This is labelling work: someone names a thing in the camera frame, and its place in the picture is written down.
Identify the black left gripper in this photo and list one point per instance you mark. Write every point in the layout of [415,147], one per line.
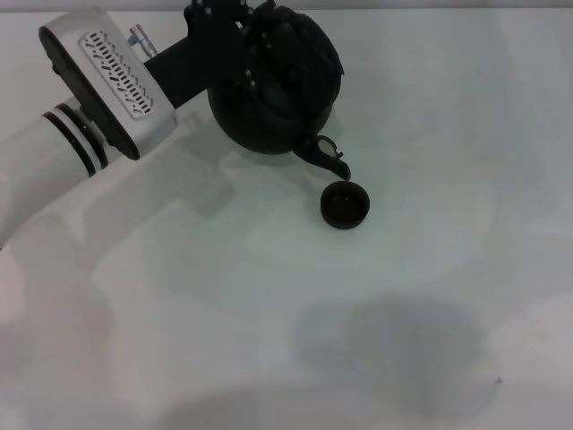
[201,58]

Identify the small dark round teacup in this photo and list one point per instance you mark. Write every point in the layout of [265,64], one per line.
[345,207]

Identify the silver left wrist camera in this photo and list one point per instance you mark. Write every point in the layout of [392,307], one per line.
[112,76]

